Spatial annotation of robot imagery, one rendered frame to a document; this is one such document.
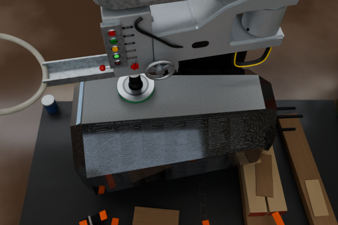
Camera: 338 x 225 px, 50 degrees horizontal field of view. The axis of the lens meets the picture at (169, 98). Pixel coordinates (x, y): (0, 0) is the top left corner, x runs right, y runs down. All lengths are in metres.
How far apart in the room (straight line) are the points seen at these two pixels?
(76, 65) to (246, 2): 0.92
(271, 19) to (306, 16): 2.09
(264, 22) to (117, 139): 1.00
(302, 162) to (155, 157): 1.19
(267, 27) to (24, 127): 2.08
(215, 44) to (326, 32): 2.13
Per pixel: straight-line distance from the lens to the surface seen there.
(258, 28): 1.80
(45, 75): 1.93
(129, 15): 1.50
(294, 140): 2.90
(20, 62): 3.50
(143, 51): 1.68
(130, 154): 2.10
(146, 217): 2.52
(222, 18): 1.64
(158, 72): 1.72
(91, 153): 2.11
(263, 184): 2.57
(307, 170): 2.83
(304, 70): 3.40
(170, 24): 1.66
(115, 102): 2.10
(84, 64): 1.96
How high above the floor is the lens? 2.58
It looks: 59 degrees down
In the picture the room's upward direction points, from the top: straight up
